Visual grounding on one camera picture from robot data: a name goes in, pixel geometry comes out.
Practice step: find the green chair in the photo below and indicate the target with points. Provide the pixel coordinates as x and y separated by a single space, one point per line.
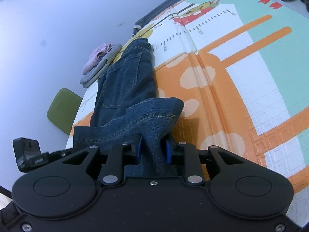
64 111

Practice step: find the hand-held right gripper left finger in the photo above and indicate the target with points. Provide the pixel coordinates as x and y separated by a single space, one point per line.
138 149

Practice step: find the dark blue jeans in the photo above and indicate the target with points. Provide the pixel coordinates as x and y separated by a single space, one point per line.
125 84

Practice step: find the grey folded garment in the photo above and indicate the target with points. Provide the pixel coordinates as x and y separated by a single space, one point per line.
96 73

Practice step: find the pink folded garment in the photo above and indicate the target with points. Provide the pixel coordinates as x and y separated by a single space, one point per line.
96 58

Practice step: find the cartoon print play mat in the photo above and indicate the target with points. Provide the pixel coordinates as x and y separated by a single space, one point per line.
241 89

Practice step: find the grey fabric fence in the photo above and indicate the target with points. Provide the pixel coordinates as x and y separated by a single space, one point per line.
164 4

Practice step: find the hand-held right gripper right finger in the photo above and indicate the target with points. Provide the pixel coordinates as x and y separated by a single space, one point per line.
168 151

